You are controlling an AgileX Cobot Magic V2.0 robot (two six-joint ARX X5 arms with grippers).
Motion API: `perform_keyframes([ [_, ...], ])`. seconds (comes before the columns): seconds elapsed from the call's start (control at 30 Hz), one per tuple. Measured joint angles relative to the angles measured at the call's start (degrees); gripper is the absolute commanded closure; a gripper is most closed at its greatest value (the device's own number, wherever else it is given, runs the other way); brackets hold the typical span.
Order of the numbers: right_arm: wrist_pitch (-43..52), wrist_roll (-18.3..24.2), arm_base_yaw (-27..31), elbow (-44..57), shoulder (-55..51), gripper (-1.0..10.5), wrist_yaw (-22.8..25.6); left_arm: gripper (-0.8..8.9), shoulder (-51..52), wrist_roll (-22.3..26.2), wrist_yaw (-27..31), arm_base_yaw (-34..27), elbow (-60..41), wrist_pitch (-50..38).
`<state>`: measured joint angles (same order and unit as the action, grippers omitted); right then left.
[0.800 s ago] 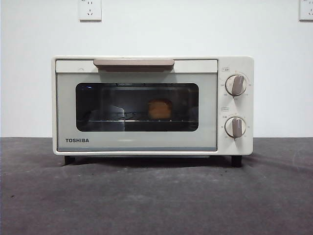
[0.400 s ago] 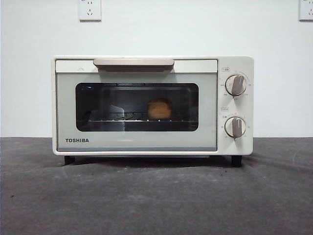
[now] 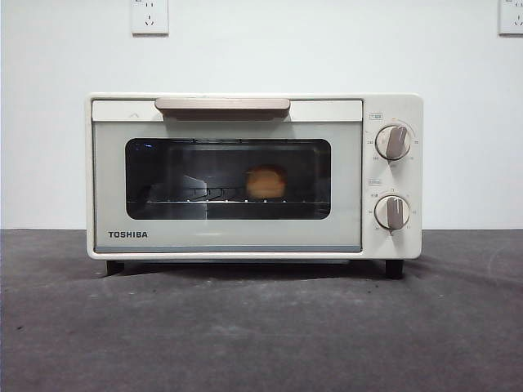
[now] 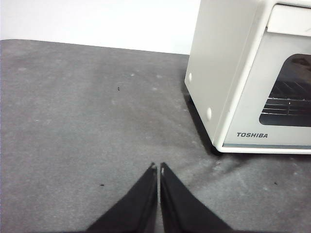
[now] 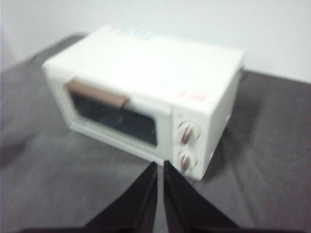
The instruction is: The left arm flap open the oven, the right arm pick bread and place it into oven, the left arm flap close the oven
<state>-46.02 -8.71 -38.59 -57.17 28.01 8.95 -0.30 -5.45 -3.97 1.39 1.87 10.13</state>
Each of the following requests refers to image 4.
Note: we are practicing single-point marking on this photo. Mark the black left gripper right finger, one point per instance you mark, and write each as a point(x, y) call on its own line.
point(182, 208)

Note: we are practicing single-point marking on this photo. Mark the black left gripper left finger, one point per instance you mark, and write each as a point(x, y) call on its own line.
point(136, 208)

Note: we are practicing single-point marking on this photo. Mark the white Toshiba toaster oven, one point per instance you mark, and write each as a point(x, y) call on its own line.
point(218, 60)

